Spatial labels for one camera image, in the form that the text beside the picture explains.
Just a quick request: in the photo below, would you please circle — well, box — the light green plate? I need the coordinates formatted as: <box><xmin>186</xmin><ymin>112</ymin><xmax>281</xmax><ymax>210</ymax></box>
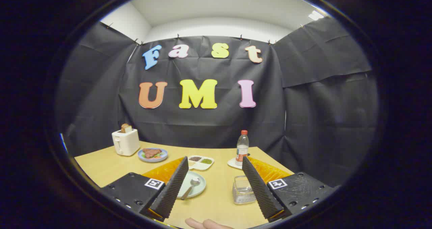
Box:
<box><xmin>177</xmin><ymin>170</ymin><xmax>207</xmax><ymax>199</ymax></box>

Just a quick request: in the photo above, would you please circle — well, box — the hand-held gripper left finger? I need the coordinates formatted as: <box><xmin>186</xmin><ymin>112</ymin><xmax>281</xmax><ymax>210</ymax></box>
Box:
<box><xmin>100</xmin><ymin>156</ymin><xmax>189</xmax><ymax>222</ymax></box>

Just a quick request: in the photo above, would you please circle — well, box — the meat with green salad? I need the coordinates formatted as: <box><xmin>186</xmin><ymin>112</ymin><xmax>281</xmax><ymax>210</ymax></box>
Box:
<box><xmin>142</xmin><ymin>148</ymin><xmax>162</xmax><ymax>159</ymax></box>

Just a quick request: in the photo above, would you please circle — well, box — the clear bottle with red cap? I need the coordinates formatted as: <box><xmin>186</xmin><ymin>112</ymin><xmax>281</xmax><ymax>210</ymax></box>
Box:
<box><xmin>236</xmin><ymin>130</ymin><xmax>249</xmax><ymax>166</ymax></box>

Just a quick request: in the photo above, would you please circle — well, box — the white toaster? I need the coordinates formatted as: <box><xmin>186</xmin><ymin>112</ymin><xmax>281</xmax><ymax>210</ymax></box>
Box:
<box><xmin>112</xmin><ymin>128</ymin><xmax>140</xmax><ymax>156</ymax></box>

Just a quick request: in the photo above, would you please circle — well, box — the white square coaster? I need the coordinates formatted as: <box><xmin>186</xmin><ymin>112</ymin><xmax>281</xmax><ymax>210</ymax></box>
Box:
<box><xmin>227</xmin><ymin>158</ymin><xmax>245</xmax><ymax>170</ymax></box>

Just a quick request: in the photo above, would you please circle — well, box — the black backdrop cloth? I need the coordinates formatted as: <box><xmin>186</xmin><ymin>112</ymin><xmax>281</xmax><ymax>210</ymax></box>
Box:
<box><xmin>56</xmin><ymin>17</ymin><xmax>378</xmax><ymax>185</ymax></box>

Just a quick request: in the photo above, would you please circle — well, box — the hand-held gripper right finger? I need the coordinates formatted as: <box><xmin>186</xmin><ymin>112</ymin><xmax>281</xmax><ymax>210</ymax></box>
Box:
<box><xmin>242</xmin><ymin>156</ymin><xmax>335</xmax><ymax>223</ymax></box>

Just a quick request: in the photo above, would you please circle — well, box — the clear cutlery basket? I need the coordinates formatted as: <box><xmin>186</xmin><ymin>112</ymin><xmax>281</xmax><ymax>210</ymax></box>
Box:
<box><xmin>232</xmin><ymin>175</ymin><xmax>258</xmax><ymax>205</ymax></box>

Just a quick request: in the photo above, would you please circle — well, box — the white divided dish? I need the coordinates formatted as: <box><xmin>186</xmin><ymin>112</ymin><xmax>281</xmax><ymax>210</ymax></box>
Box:
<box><xmin>187</xmin><ymin>155</ymin><xmax>215</xmax><ymax>171</ymax></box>

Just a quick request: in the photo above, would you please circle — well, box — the small blue plate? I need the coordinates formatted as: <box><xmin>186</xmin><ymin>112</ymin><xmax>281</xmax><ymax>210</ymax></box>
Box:
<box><xmin>138</xmin><ymin>148</ymin><xmax>168</xmax><ymax>163</ymax></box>

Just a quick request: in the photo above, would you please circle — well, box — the metal spoon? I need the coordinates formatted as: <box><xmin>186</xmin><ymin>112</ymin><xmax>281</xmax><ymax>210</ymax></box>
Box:
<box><xmin>181</xmin><ymin>178</ymin><xmax>201</xmax><ymax>201</ymax></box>

